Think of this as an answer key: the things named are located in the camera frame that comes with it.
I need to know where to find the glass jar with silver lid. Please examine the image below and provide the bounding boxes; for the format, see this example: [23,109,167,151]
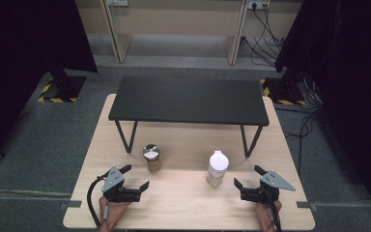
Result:
[142,143,163,173]

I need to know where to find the person's left hand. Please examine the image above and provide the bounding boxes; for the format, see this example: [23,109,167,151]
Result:
[98,195,131,232]

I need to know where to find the black floor cable bundle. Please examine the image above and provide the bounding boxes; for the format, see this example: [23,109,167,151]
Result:
[241,3,286,68]

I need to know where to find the black floor cables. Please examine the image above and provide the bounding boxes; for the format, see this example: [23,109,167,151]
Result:
[273,74,324,176]

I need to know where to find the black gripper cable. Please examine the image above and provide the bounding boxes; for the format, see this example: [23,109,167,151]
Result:
[263,188,283,232]
[86,173,110,228]

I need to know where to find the clear bottle with white cap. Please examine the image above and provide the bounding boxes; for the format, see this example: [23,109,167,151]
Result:
[206,150,230,189]

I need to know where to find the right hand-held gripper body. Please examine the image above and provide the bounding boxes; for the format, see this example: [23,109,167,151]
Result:
[241,170,297,205]

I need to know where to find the black stand base striped tape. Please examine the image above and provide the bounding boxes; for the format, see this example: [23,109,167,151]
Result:
[259,75,306,106]
[37,68,88,104]

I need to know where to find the black shelf with metal legs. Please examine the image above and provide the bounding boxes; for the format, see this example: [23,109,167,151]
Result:
[107,75,271,159]

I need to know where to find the beige wooden desk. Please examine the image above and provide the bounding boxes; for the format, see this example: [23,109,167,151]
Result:
[75,0,303,66]

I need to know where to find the white wall socket with plugs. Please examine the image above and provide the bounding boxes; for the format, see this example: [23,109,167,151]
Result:
[246,0,271,11]

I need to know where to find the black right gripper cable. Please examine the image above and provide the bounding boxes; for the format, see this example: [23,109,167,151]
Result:
[263,188,283,232]

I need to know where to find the person's right hand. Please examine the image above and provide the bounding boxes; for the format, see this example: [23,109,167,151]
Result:
[255,199,283,232]

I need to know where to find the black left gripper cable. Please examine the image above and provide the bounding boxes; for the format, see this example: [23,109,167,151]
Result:
[86,173,110,228]

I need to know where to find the black curtain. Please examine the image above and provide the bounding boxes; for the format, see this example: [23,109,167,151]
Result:
[0,0,99,167]
[274,0,371,224]

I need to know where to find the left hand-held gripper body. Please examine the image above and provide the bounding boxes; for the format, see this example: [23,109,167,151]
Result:
[101,165,142,204]

